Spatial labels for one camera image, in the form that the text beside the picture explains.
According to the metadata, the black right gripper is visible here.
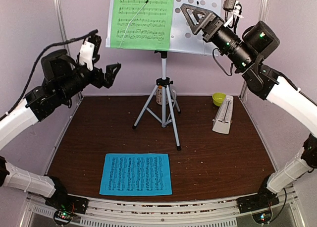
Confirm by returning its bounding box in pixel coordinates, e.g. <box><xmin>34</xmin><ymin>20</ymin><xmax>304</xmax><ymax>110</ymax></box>
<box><xmin>179</xmin><ymin>2</ymin><xmax>255</xmax><ymax>69</ymax></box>

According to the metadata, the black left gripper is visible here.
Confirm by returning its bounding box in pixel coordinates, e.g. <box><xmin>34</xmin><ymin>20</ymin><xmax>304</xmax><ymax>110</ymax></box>
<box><xmin>57</xmin><ymin>58</ymin><xmax>121</xmax><ymax>101</ymax></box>

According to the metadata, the white perforated music stand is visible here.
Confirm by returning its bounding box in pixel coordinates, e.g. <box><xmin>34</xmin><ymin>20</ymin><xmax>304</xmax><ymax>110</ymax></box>
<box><xmin>105</xmin><ymin>0</ymin><xmax>223</xmax><ymax>151</ymax></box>

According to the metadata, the green sheet music page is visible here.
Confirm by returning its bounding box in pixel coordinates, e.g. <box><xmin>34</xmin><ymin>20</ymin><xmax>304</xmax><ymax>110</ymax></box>
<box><xmin>106</xmin><ymin>0</ymin><xmax>174</xmax><ymax>51</ymax></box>

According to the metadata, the blue sheet music page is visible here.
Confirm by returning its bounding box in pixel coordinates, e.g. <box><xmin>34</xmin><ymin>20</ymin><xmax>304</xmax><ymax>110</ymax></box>
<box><xmin>99</xmin><ymin>153</ymin><xmax>172</xmax><ymax>197</ymax></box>

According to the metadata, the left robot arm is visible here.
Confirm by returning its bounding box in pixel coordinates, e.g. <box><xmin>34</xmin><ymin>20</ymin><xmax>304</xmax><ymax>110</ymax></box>
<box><xmin>0</xmin><ymin>29</ymin><xmax>121</xmax><ymax>209</ymax></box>

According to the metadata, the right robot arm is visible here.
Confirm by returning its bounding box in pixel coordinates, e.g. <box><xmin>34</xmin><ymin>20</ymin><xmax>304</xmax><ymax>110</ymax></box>
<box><xmin>180</xmin><ymin>3</ymin><xmax>317</xmax><ymax>208</ymax></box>

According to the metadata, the floral ceramic mug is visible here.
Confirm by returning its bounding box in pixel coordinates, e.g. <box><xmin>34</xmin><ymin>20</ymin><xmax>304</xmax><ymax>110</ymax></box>
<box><xmin>156</xmin><ymin>86</ymin><xmax>177</xmax><ymax>105</ymax></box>

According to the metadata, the small yellow-green bowl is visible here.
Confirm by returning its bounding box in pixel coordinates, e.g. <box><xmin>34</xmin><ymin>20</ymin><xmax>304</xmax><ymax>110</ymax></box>
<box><xmin>212</xmin><ymin>93</ymin><xmax>226</xmax><ymax>107</ymax></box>

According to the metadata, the white metronome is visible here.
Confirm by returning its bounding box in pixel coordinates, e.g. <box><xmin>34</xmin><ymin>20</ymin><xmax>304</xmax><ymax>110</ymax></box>
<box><xmin>212</xmin><ymin>95</ymin><xmax>234</xmax><ymax>134</ymax></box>

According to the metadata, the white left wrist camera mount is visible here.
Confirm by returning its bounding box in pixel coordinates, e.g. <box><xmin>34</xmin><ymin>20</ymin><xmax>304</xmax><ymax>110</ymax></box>
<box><xmin>79</xmin><ymin>41</ymin><xmax>95</xmax><ymax>71</ymax></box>

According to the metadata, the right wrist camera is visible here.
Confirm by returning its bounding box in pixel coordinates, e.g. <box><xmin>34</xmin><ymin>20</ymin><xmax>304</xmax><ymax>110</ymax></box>
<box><xmin>222</xmin><ymin>0</ymin><xmax>245</xmax><ymax>28</ymax></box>

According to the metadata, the right aluminium frame post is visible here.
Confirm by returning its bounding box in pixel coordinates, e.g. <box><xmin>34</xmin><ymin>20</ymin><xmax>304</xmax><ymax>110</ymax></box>
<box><xmin>240</xmin><ymin>0</ymin><xmax>270</xmax><ymax>103</ymax></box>

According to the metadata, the aluminium frame post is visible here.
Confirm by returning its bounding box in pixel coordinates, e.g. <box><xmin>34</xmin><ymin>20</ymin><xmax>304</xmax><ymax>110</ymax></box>
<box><xmin>240</xmin><ymin>0</ymin><xmax>270</xmax><ymax>103</ymax></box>
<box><xmin>51</xmin><ymin>0</ymin><xmax>84</xmax><ymax>99</ymax></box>

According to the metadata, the left aluminium frame post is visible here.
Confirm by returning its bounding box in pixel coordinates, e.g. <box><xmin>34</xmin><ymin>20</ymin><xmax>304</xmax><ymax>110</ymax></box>
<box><xmin>51</xmin><ymin>0</ymin><xmax>84</xmax><ymax>99</ymax></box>

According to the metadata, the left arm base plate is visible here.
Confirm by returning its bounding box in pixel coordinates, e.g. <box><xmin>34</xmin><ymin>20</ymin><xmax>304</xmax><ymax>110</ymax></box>
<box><xmin>45</xmin><ymin>195</ymin><xmax>89</xmax><ymax>214</ymax></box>

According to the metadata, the aluminium front rail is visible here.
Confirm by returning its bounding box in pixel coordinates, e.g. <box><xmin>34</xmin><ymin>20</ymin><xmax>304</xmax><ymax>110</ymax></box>
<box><xmin>24</xmin><ymin>183</ymin><xmax>302</xmax><ymax>227</ymax></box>

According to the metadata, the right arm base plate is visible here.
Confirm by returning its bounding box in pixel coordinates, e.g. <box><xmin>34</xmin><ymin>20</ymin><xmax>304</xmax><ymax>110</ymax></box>
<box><xmin>236</xmin><ymin>194</ymin><xmax>279</xmax><ymax>213</ymax></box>

